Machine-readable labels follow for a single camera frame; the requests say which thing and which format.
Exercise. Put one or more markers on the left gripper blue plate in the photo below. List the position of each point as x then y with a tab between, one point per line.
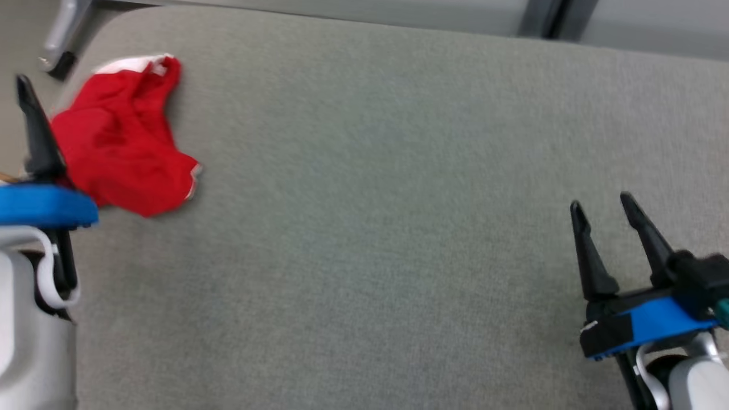
40	205

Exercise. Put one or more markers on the grey metal leg with caster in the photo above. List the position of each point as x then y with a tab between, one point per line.
62	28

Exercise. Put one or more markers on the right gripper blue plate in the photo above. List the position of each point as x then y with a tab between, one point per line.
643	322

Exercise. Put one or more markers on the grey fabric upholstered surface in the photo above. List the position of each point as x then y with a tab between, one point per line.
370	199

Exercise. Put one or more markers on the red shorts with white trim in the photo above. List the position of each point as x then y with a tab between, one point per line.
119	148

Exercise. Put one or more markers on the grey partition post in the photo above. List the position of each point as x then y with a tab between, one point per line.
535	17

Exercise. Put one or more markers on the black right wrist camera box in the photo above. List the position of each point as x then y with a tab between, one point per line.
697	279

